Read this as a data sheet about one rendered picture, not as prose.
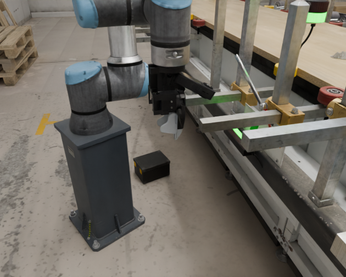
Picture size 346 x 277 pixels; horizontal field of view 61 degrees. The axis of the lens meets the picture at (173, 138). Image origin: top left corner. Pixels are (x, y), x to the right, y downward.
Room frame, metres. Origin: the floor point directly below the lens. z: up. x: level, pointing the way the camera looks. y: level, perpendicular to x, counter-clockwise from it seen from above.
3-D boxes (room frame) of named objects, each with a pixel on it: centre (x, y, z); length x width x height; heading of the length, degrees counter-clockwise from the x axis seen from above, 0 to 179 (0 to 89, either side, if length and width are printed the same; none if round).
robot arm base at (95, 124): (1.16, 0.37, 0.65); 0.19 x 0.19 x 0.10
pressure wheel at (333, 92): (0.81, -0.47, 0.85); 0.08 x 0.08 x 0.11
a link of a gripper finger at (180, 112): (0.67, -0.02, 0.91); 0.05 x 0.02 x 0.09; 14
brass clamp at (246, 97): (1.03, -0.27, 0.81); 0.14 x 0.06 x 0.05; 14
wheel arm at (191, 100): (1.00, -0.22, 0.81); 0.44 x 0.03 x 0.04; 104
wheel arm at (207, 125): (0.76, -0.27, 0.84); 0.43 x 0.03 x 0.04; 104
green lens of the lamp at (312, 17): (0.82, -0.37, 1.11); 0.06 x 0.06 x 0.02
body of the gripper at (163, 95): (0.68, 0.01, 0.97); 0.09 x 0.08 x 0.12; 104
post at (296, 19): (0.81, -0.32, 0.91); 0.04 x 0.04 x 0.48; 14
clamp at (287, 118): (0.79, -0.33, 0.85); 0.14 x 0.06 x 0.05; 14
